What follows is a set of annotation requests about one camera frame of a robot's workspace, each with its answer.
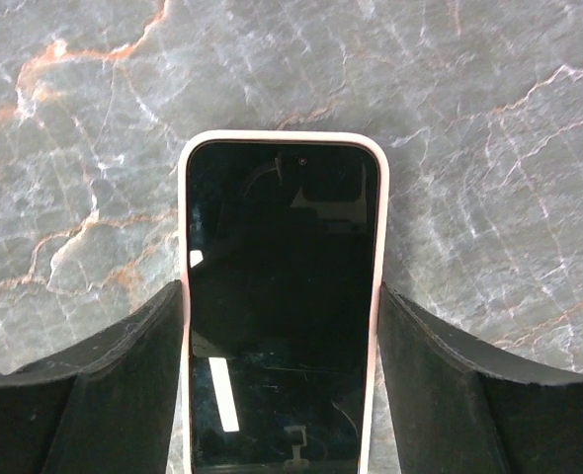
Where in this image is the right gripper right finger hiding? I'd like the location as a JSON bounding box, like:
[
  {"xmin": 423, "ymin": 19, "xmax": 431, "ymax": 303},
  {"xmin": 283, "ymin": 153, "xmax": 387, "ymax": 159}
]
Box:
[{"xmin": 378, "ymin": 284, "xmax": 583, "ymax": 473}]

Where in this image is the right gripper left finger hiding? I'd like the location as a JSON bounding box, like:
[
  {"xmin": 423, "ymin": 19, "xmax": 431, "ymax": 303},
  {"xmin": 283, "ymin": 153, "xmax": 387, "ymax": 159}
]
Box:
[{"xmin": 0, "ymin": 280, "xmax": 184, "ymax": 473}]

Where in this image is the phone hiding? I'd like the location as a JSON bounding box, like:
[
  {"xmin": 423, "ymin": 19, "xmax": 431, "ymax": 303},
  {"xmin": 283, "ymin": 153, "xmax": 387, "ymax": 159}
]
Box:
[{"xmin": 178, "ymin": 129, "xmax": 389, "ymax": 473}]

